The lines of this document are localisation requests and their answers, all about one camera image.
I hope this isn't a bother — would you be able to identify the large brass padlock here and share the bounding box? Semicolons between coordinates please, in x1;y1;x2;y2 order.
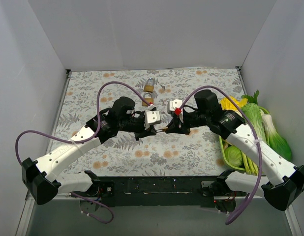
142;92;154;107
143;78;155;93

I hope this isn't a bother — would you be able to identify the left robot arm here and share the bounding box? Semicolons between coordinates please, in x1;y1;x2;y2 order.
22;96;161;205

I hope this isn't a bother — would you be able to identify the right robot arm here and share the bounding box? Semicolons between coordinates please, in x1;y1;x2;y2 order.
165;89;304;211

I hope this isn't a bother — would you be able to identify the yellow napa cabbage toy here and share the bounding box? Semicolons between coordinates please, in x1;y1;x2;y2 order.
220;97;248;112

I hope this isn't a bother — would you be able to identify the green plastic basket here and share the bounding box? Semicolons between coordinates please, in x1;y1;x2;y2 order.
219;103;269;176

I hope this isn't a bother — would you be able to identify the round green cabbage toy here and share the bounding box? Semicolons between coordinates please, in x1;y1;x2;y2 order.
224;146;243;167

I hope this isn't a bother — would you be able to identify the floral patterned table mat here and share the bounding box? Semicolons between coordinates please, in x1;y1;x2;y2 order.
55;68;244;176

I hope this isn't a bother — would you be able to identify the green napa cabbage toy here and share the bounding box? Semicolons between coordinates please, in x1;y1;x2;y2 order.
242;103;266;141

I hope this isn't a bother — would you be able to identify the bok choy toy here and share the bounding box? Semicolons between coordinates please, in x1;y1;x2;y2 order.
262;114;292;161

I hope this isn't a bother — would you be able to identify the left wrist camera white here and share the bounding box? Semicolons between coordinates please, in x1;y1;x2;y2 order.
144;110;161;125

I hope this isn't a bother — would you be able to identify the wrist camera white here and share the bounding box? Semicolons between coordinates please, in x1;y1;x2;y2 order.
144;110;161;125
167;99;182;116

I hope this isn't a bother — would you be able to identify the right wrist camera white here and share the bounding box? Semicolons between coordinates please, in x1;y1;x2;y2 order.
167;99;182;116

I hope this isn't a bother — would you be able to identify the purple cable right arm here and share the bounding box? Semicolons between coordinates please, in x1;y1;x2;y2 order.
175;85;263;226

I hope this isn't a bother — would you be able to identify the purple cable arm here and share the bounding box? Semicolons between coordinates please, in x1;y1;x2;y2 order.
175;85;263;226
15;81;157;224

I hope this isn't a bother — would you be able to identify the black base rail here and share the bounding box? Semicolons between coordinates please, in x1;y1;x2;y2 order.
68;176;241;208

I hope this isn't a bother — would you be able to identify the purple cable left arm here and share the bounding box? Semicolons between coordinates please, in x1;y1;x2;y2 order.
15;81;157;224

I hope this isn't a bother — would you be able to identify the aluminium frame rail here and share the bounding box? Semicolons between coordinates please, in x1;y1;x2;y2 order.
17;193;302;236

